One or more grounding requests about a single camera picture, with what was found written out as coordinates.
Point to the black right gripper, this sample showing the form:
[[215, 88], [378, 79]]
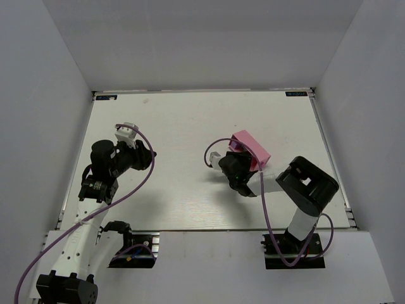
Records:
[[242, 163]]

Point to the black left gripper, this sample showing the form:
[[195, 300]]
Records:
[[143, 155]]

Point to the pink plastic box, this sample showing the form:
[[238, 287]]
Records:
[[259, 156]]

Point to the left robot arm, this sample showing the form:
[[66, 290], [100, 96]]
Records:
[[72, 278]]

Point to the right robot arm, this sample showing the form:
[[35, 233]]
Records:
[[309, 187]]

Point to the left blue table label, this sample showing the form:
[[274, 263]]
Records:
[[106, 97]]

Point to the blue table label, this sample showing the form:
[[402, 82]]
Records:
[[106, 97], [296, 93]]

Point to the right blue table label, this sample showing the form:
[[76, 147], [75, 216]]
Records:
[[296, 93]]

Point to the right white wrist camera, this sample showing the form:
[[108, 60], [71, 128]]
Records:
[[214, 159]]

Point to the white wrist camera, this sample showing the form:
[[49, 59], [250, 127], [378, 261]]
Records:
[[214, 159], [127, 134]]

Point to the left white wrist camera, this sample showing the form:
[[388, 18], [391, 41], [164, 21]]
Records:
[[127, 134]]

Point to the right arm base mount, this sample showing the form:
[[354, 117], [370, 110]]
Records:
[[290, 252]]

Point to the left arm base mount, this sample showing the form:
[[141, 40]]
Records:
[[138, 250]]

